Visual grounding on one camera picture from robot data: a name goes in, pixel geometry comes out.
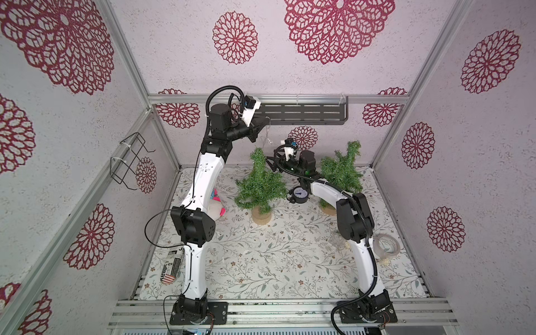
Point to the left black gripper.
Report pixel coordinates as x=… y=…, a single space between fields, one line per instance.
x=256 y=125

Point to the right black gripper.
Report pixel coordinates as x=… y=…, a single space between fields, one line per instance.
x=277 y=161

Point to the small green christmas tree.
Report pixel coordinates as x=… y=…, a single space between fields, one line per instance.
x=341 y=172
x=257 y=191

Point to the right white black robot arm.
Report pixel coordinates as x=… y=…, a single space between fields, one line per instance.
x=354 y=219

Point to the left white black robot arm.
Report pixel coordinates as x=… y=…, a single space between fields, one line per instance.
x=191 y=219

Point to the small black alarm clock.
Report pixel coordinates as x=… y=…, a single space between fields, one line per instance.
x=298 y=195

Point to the pink white plush toy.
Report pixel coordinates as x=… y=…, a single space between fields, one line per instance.
x=216 y=208

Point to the flag patterned small can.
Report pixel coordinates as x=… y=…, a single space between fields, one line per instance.
x=171 y=267

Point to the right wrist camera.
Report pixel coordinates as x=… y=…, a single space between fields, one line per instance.
x=290 y=148

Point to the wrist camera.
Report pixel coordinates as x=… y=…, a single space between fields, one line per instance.
x=251 y=104
x=290 y=148

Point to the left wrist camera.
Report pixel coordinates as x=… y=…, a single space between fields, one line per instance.
x=251 y=104

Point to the grey wall shelf rack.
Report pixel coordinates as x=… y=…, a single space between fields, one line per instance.
x=306 y=114

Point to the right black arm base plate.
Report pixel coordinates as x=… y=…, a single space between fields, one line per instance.
x=369 y=310

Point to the aluminium mounting rail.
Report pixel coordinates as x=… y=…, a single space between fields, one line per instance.
x=152 y=314

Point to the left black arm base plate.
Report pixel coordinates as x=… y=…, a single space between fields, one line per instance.
x=199 y=313

